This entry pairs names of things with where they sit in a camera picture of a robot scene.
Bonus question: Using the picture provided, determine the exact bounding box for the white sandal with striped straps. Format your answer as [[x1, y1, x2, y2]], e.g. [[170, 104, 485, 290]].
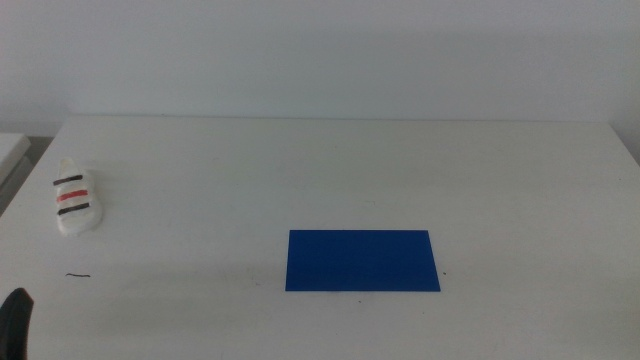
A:
[[53, 157, 104, 238]]

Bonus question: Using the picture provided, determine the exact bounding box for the blue rectangular mat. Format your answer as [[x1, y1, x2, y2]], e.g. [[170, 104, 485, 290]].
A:
[[284, 229, 442, 293]]

